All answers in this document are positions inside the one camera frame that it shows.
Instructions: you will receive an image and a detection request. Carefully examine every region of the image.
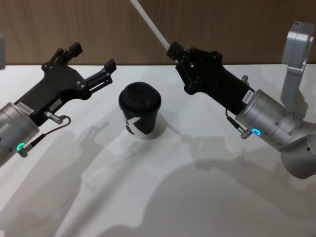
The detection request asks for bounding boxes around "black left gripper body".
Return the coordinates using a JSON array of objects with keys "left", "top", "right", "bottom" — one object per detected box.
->
[{"left": 14, "top": 64, "right": 94, "bottom": 127}]

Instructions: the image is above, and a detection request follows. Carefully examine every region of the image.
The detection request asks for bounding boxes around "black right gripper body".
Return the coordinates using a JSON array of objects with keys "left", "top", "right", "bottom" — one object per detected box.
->
[{"left": 190, "top": 56, "right": 255, "bottom": 115}]

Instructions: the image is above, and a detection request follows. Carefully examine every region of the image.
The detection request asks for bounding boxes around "white drinking straw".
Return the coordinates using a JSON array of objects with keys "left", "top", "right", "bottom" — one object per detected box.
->
[{"left": 129, "top": 0, "right": 180, "bottom": 64}]

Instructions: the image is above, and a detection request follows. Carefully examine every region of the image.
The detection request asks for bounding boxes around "black plastic cup lid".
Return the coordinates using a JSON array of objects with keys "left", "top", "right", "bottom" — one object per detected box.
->
[{"left": 118, "top": 81, "right": 162, "bottom": 116}]

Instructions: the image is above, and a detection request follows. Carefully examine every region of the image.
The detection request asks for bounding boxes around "black paper cup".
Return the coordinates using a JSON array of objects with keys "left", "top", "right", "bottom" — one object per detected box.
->
[{"left": 118, "top": 103, "right": 161, "bottom": 139}]

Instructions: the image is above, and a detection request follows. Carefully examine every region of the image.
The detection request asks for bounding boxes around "grey box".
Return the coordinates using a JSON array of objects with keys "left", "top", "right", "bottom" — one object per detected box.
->
[{"left": 0, "top": 34, "right": 6, "bottom": 71}]

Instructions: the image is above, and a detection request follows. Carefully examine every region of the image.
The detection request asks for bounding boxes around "thin dark left gripper cable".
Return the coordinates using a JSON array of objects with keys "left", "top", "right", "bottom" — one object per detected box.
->
[{"left": 18, "top": 111, "right": 72, "bottom": 157}]

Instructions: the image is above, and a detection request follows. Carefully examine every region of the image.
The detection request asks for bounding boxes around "thin dark gripper cable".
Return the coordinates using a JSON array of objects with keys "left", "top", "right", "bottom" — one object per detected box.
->
[
  {"left": 18, "top": 111, "right": 72, "bottom": 157},
  {"left": 225, "top": 108, "right": 255, "bottom": 139}
]

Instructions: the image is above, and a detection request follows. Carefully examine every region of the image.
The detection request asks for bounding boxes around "thin dark right gripper cable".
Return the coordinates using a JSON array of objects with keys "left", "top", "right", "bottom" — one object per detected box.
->
[{"left": 225, "top": 108, "right": 255, "bottom": 139}]

